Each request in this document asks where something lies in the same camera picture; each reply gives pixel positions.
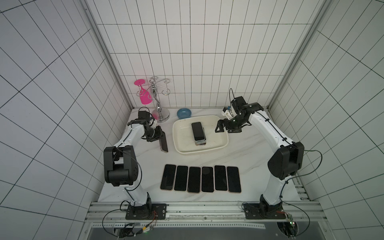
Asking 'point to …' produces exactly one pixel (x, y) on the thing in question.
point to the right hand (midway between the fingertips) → (216, 131)
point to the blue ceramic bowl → (184, 113)
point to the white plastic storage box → (183, 139)
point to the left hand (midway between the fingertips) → (162, 137)
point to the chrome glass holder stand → (160, 114)
